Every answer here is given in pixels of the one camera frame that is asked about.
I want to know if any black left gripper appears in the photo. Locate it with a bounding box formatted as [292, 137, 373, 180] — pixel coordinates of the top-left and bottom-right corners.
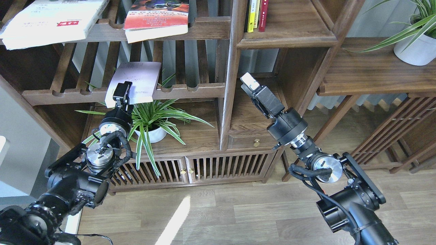
[99, 82, 133, 136]

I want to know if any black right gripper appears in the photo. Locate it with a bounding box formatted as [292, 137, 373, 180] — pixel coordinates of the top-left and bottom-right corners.
[240, 72, 307, 146]

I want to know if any pale lilac white book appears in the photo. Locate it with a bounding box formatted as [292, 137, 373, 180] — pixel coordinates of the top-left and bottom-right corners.
[105, 62, 161, 108]

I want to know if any large white book red stamp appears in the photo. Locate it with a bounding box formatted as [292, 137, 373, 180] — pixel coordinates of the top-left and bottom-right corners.
[1, 0, 108, 50]

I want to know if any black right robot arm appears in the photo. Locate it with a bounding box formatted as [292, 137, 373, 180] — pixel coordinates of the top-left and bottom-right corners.
[241, 73, 398, 245]

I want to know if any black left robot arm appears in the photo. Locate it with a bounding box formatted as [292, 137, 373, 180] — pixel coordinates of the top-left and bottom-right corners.
[0, 82, 133, 245]

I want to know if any dark wooden bookshelf cabinet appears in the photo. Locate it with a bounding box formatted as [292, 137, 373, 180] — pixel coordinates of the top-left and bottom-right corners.
[0, 0, 365, 196]

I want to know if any dark red upright book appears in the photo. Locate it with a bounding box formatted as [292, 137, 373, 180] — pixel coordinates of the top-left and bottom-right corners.
[258, 0, 269, 33]

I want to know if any cream thin upright book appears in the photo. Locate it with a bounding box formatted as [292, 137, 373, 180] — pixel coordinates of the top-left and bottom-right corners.
[253, 0, 261, 29]

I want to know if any small drawer brass knob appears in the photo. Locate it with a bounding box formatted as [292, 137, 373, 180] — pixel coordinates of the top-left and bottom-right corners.
[227, 132, 287, 150]

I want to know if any yellow upright book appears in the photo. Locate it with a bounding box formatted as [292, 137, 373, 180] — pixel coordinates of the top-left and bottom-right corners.
[246, 0, 257, 33]

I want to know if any red orange cover book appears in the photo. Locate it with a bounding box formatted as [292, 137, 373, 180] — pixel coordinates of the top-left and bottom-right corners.
[123, 0, 189, 43]

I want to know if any left slatted cabinet door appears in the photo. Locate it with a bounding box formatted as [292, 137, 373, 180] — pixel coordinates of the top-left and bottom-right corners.
[110, 157, 189, 192]

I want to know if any slatted cabinet door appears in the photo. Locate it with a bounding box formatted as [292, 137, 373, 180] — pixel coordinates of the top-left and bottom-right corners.
[184, 150, 277, 185]
[110, 157, 189, 192]

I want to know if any right slatted cabinet door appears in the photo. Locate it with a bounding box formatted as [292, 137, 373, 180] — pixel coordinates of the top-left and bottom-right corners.
[184, 150, 277, 185]

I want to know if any white table leg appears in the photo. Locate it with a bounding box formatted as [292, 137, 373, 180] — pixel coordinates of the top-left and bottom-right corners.
[64, 211, 82, 234]

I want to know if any wooden side table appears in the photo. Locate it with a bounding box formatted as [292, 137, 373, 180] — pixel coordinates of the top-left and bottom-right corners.
[275, 38, 435, 166]

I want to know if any potted plant white pot right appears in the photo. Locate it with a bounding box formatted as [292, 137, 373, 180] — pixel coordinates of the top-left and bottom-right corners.
[358, 0, 436, 66]

